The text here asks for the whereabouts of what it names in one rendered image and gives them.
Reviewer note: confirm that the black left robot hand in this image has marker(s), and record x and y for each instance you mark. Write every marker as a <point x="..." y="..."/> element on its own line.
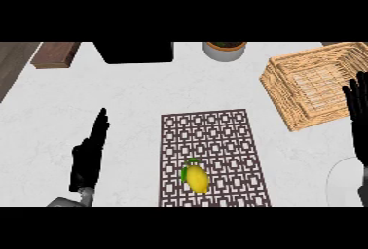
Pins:
<point x="89" y="155"/>

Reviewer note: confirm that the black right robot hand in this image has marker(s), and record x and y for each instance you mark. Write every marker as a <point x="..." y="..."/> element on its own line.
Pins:
<point x="360" y="110"/>

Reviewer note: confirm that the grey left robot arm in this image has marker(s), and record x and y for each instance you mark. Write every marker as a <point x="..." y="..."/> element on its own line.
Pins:
<point x="72" y="198"/>

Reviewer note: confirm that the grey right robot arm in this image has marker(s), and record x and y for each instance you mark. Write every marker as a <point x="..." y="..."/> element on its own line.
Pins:
<point x="346" y="182"/>

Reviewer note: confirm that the tan wicker basket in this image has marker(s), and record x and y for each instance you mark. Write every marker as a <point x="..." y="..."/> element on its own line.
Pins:
<point x="317" y="86"/>

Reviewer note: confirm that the brown patterned placemat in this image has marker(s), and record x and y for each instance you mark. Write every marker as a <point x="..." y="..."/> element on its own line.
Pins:
<point x="210" y="159"/>

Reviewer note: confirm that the brown wooden block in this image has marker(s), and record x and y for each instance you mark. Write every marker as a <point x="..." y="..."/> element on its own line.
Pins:
<point x="54" y="54"/>

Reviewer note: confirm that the black appliance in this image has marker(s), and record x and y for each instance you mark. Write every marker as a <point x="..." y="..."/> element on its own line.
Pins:
<point x="137" y="51"/>

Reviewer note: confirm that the grey pot with brown rim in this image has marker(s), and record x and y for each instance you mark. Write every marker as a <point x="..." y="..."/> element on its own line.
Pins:
<point x="224" y="50"/>

